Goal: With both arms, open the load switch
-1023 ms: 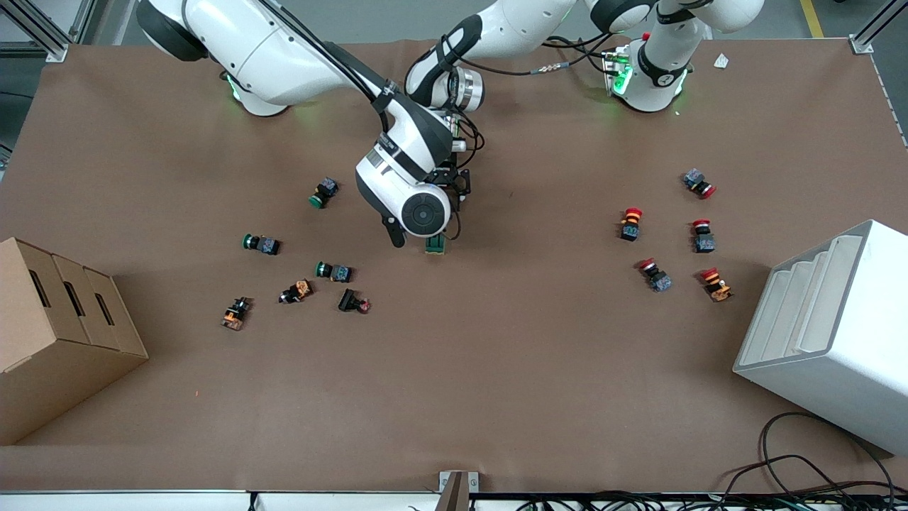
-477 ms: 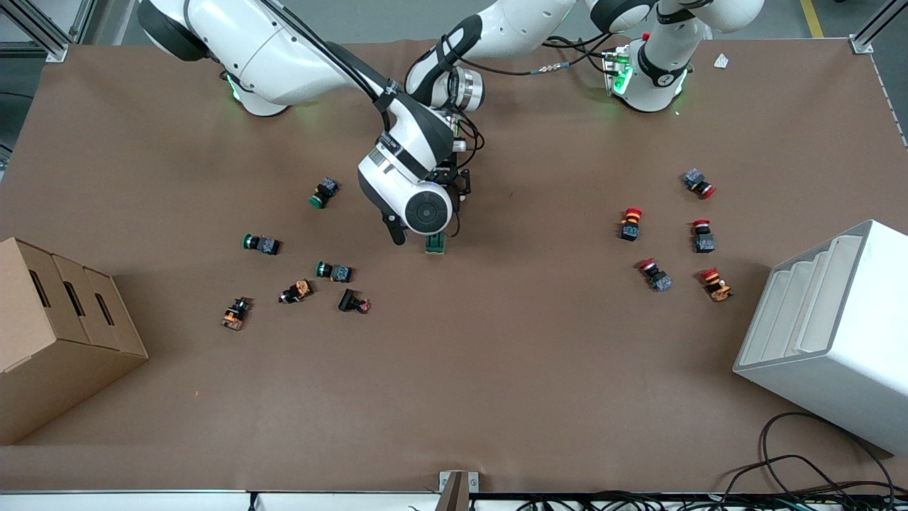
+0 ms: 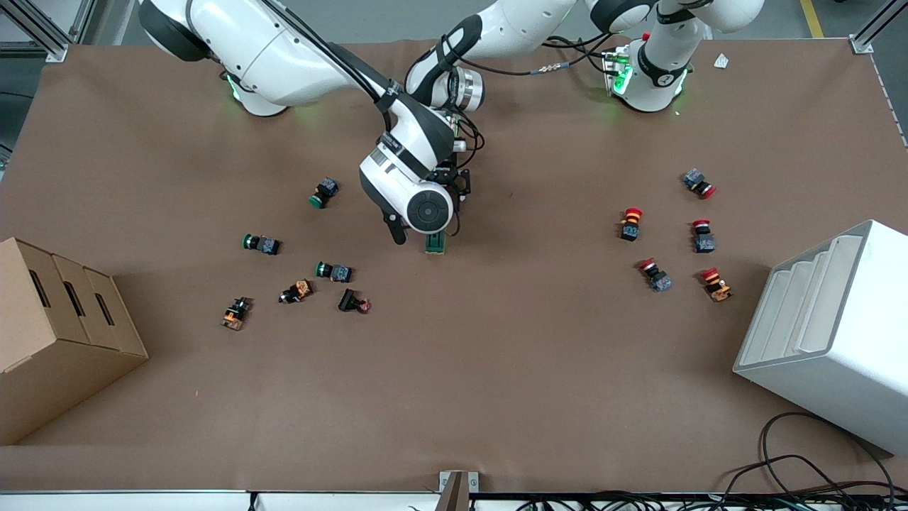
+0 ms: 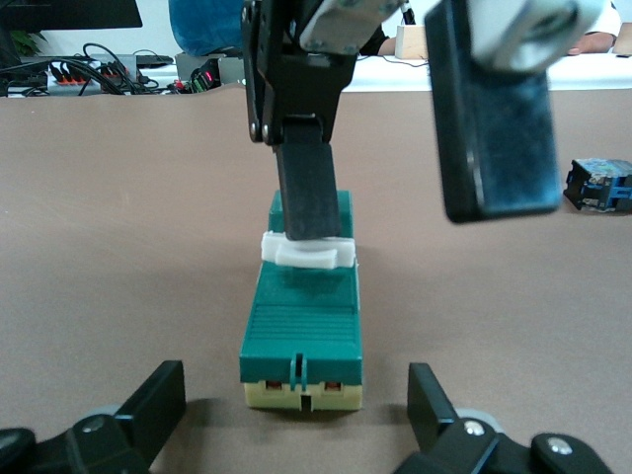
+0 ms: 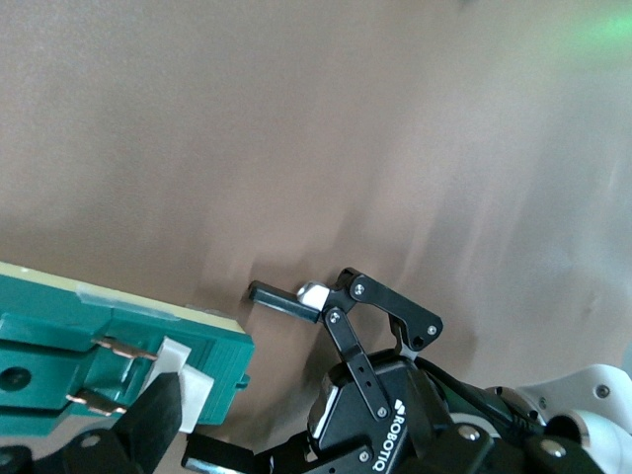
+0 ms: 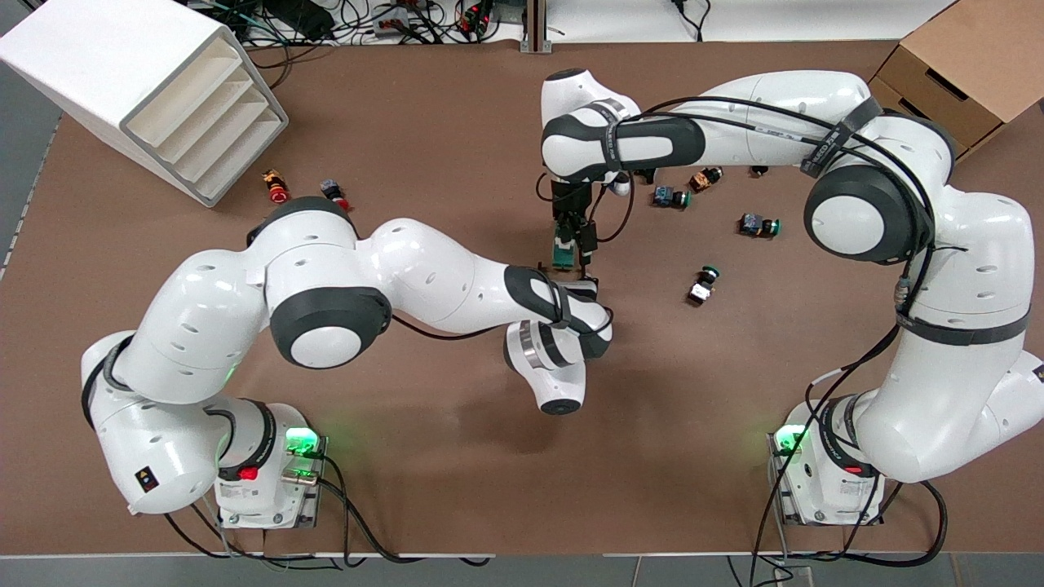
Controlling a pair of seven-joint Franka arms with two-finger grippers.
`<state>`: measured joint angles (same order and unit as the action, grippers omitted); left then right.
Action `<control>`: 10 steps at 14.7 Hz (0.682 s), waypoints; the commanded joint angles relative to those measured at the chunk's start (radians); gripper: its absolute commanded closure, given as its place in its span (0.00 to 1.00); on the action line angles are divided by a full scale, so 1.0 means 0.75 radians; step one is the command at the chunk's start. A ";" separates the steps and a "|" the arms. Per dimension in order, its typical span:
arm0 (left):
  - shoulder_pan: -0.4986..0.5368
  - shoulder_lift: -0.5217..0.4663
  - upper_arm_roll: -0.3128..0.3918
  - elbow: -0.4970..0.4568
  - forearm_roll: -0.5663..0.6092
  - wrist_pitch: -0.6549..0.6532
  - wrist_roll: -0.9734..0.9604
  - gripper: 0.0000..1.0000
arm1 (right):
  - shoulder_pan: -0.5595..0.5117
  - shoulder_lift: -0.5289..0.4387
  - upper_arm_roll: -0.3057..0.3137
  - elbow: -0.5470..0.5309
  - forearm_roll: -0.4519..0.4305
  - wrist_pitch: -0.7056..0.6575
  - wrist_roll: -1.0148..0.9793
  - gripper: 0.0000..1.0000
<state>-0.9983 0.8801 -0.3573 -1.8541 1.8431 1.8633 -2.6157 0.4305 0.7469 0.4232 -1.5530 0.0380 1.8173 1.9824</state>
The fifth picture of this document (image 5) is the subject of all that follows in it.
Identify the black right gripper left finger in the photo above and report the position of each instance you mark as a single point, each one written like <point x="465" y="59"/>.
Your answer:
<point x="148" y="424"/>

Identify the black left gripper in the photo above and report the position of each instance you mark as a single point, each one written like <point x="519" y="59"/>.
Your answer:
<point x="365" y="395"/>

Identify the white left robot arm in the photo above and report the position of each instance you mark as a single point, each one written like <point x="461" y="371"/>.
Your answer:
<point x="592" y="390"/>

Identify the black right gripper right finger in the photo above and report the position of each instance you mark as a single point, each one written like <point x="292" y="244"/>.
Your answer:
<point x="469" y="444"/>

